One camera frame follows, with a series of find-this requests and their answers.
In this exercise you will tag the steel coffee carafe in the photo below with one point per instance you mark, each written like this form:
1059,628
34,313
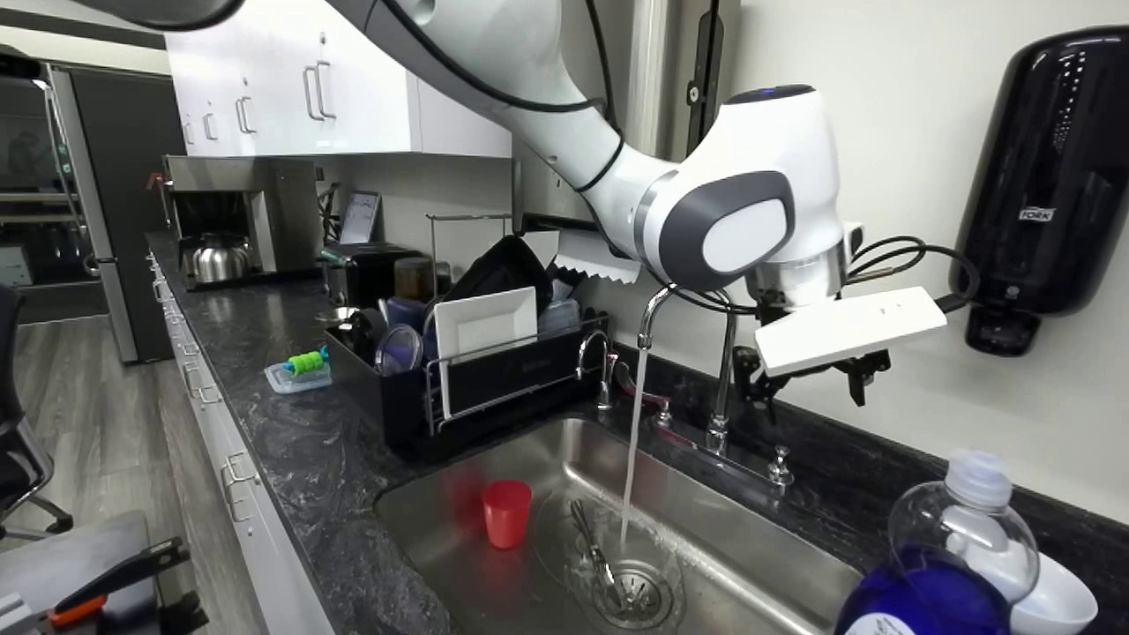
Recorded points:
216,258

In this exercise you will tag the small picture frame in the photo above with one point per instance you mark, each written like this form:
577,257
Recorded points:
357,216

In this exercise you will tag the chrome gooseneck faucet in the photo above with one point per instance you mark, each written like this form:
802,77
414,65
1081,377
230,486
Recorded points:
722,400

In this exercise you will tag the white upper cabinet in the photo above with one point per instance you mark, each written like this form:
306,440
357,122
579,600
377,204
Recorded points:
294,73

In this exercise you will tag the small chrome faucet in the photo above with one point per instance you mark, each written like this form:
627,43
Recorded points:
601,377

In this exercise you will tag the black dish rack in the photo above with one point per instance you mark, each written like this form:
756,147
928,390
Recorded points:
400,425

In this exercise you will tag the stainless steel sink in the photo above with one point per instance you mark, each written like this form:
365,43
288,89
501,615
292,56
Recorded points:
729,551

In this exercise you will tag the clear glass lid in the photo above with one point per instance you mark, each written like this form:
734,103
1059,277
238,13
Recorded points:
400,351

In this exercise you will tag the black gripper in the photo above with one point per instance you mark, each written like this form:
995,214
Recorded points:
799,377

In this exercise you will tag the white cup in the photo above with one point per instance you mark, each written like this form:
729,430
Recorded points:
1059,605

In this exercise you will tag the black office chair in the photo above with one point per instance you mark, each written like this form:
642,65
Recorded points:
16,461

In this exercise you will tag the black tray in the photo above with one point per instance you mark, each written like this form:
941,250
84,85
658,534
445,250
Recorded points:
498,271

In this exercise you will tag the blue bowl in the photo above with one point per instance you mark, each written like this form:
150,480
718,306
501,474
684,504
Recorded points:
407,313

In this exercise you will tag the silver butter knife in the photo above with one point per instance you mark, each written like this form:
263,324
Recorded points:
601,548

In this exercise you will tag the flat equipment platform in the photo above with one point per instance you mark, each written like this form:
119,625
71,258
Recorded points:
58,567

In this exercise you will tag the blue dish soap bottle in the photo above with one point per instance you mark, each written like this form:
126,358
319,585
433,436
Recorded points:
965,532

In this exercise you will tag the green sponge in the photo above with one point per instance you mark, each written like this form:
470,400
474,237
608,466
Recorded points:
307,361

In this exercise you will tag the white lower cabinets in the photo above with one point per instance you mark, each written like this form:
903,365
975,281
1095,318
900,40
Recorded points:
252,551

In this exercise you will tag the dark tall cabinet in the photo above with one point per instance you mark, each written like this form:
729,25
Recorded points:
128,233

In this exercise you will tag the steel paper towel dispenser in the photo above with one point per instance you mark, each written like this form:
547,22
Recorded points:
666,58

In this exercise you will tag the black wall soap dispenser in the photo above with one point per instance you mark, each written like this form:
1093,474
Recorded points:
1047,177

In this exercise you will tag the red plastic cup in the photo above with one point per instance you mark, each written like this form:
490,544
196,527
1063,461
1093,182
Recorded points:
505,513

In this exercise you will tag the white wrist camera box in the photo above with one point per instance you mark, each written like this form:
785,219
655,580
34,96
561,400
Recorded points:
847,331

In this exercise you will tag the steel coffee machine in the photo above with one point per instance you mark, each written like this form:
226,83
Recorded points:
224,214

